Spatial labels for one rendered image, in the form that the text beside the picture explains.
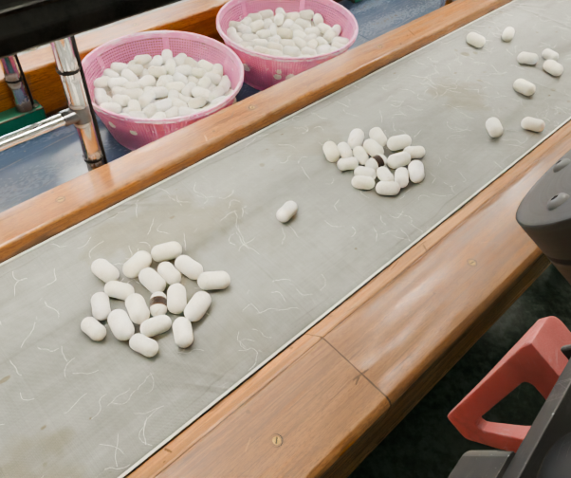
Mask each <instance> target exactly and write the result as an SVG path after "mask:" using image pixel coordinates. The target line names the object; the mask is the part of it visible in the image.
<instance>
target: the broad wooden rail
mask: <svg viewBox="0 0 571 478"><path fill-rule="evenodd" d="M569 150H571V120H570V121H568V122H567V123H566V124H565V125H564V126H563V127H562V128H560V129H559V130H558V131H557V132H555V133H554V134H553V135H552V136H550V137H549V138H548V139H546V140H545V141H544V142H543V143H541V144H540V145H539V146H538V147H536V148H535V149H534V150H533V151H532V152H530V153H529V154H528V155H527V156H525V157H524V158H523V159H521V160H520V161H519V162H518V163H516V164H515V165H514V166H513V167H511V168H510V169H509V170H508V171H506V172H505V173H504V174H503V175H501V176H500V177H499V178H497V179H496V180H495V181H494V182H492V183H491V184H490V185H489V186H488V187H486V188H485V189H484V190H483V191H481V192H480V193H479V194H477V195H476V196H475V197H474V198H472V200H471V201H470V202H468V203H467V204H466V205H465V206H463V207H462V208H461V209H460V210H458V211H457V212H456V213H454V214H453V215H452V216H451V217H449V218H448V219H447V220H446V221H445V222H443V223H442V224H441V225H440V226H438V227H437V228H436V229H435V230H433V231H432V232H431V233H429V234H428V235H427V236H426V237H424V238H423V239H422V240H421V241H419V242H418V243H417V244H416V245H414V246H413V247H412V248H410V249H409V250H408V251H407V252H405V253H404V254H403V255H402V256H401V257H399V258H398V259H397V260H396V261H394V262H393V263H392V264H391V265H389V266H388V267H387V268H385V269H384V270H383V271H382V272H380V273H379V275H378V276H376V277H375V278H374V279H373V280H371V281H370V282H369V283H368V284H366V285H365V286H364V287H362V288H361V289H360V290H359V291H357V292H356V293H355V294H354V295H353V296H351V297H350V298H349V299H348V300H346V301H345V302H344V303H342V304H341V305H340V306H339V307H337V308H336V309H335V310H334V311H332V312H331V313H330V314H329V315H327V316H326V317H325V318H324V319H322V320H321V321H320V322H318V323H317V324H316V325H315V326H313V327H312V328H311V329H310V330H309V331H307V332H306V333H305V334H304V335H302V336H301V337H300V338H299V339H297V340H296V341H295V342H293V343H292V344H291V345H290V346H288V347H287V348H286V349H285V350H284V351H283V352H282V353H281V354H279V355H278V356H277V357H276V358H274V359H273V360H272V361H270V362H269V363H268V364H267V365H266V366H264V367H263V368H262V369H261V370H259V371H258V372H257V373H256V374H254V375H253V376H252V377H250V378H249V379H248V380H247V381H245V382H244V383H243V384H242V385H240V386H239V387H238V388H237V389H235V390H234V391H233V392H232V393H230V394H229V395H228V396H226V397H225V398H224V399H223V400H222V401H220V402H219V403H218V404H217V405H215V406H214V407H213V408H212V409H210V410H209V411H208V412H207V413H205V414H204V415H203V416H201V417H200V418H199V419H198V420H196V421H195V422H194V423H193V424H192V425H191V426H190V427H189V428H187V429H186V430H185V431H184V432H182V433H181V434H180V435H179V436H177V437H176V438H175V439H174V440H172V441H171V442H170V443H169V444H167V445H166V446H165V447H164V448H162V449H161V450H160V451H158V452H157V453H156V454H155V455H153V456H152V457H151V458H150V459H148V460H147V461H146V462H145V463H143V464H142V465H141V466H140V467H138V468H137V469H136V470H135V471H133V472H132V473H131V474H130V475H128V476H127V477H126V478H347V477H348V476H349V475H350V474H351V473H352V472H353V471H354V470H355V469H356V468H357V467H358V466H359V464H360V463H361V462H362V461H363V460H364V459H365V458H366V457H367V456H368V455H369V454H370V453H371V452H372V451H373V450H374V449H375V448H376V447H377V446H378V444H379V443H380V442H381V441H382V440H383V439H384V438H385V437H386V436H387V435H388V434H389V433H390V432H391V431H392V430H393V429H394V428H395V427H396V426H397V424H398V423H399V422H400V421H401V420H402V419H403V418H404V417H405V416H406V415H407V414H408V413H409V412H410V411H411V410H412V409H413V408H414V407H415V406H416V405H417V403H418V402H419V401H420V400H421V399H422V398H423V397H424V396H425V395H426V394H427V393H428V392H429V391H430V390H431V389H432V388H433V387H434V386H435V385H436V383H437V382H438V381H439V380H440V379H441V378H442V377H443V376H444V375H445V374H447V373H448V372H449V370H450V369H451V368H452V367H453V366H454V365H455V364H456V362H457V361H458V360H459V359H460V358H462V357H463V356H464V355H465V354H466V353H467V352H468V351H469V349H470V348H471V347H472V346H473V345H474V344H475V343H476V342H477V341H478V340H479V339H480V338H481V337H482V336H483V335H484V334H485V333H486V332H487V331H488V330H489V329H490V328H491V326H492V325H494V324H495V322H496V321H497V320H498V319H499V318H500V317H501V316H502V315H503V314H504V313H505V312H506V311H507V310H508V309H509V308H510V307H511V306H512V305H513V304H514V303H515V301H516V300H517V299H518V298H519V297H520V296H521V295H522V294H523V293H524V292H525V291H526V290H527V289H528V288H529V287H530V286H531V285H532V284H533V283H534V282H535V280H536V279H537V278H538V277H539V276H540V275H541V274H542V273H543V272H544V271H545V270H546V269H547V268H548V267H549V266H550V265H551V264H552V263H551V262H550V260H549V259H548V258H547V257H546V256H545V255H544V253H543V252H542V251H541V250H540V249H539V247H538V246H537V245H536V244H535V243H534V242H533V240H532V239H531V238H530V237H529V236H528V234H527V233H526V232H525V231H524V230H523V228H522V227H521V226H520V225H519V224H518V223H517V221H516V218H515V217H516V211H517V209H518V207H519V205H520V203H521V201H522V200H523V198H524V197H525V195H526V194H527V193H528V191H529V190H530V189H531V188H532V186H533V185H534V184H535V183H536V182H537V181H538V180H539V179H540V178H541V177H542V176H543V175H544V173H545V172H546V171H547V170H549V169H550V168H551V167H552V166H553V165H554V164H555V163H556V162H557V161H558V160H559V159H560V158H561V157H562V156H564V155H565V154H566V153H567V152H568V151H569Z"/></svg>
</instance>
